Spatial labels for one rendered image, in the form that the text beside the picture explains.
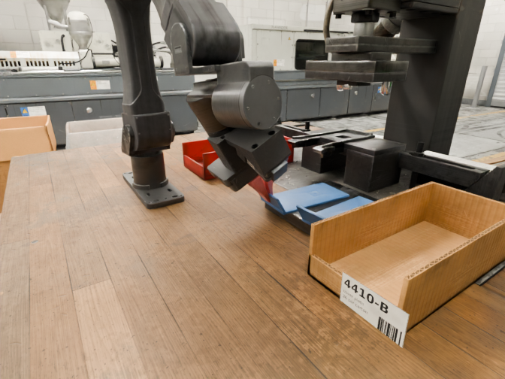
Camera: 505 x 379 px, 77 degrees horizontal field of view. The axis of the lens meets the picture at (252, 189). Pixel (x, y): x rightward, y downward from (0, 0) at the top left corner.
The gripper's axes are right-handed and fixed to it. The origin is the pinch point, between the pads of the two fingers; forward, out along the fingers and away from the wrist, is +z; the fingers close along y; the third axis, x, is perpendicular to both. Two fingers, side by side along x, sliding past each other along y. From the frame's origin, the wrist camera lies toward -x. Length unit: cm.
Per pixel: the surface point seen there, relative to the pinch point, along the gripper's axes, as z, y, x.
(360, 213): -0.1, 5.0, -15.1
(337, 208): 5.6, 6.9, -6.8
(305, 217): 1.5, 1.1, -7.7
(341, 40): -9.7, 30.3, 9.1
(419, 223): 12.3, 15.0, -14.5
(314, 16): 178, 529, 653
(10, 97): -16, -85, 454
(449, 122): 23, 51, 4
